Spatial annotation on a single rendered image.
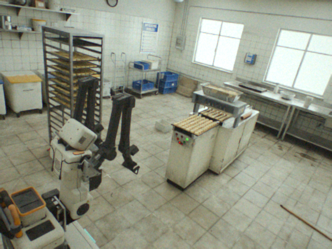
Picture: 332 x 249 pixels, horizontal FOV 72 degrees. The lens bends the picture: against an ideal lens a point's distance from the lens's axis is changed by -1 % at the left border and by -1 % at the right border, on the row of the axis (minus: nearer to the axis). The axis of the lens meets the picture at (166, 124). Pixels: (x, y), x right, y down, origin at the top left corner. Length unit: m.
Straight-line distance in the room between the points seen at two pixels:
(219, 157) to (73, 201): 2.33
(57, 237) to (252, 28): 6.10
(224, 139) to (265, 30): 3.76
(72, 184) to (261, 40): 5.70
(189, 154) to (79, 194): 1.56
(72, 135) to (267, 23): 5.68
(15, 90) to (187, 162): 3.45
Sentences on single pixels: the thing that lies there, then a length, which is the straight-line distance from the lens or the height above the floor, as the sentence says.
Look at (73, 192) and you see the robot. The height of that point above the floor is 0.91.
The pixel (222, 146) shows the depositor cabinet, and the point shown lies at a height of 0.55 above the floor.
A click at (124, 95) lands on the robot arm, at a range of 1.49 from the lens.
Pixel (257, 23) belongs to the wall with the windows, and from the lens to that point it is 6.64.
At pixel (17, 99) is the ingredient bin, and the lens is 5.13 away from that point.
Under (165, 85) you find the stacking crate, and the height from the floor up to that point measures 0.29.
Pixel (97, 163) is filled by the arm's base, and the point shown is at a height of 1.21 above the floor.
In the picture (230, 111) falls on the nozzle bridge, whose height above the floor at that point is 1.05.
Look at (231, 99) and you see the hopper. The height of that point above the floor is 1.24.
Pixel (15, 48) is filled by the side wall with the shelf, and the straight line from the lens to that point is 5.60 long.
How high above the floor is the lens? 2.08
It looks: 24 degrees down
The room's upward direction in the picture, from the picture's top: 9 degrees clockwise
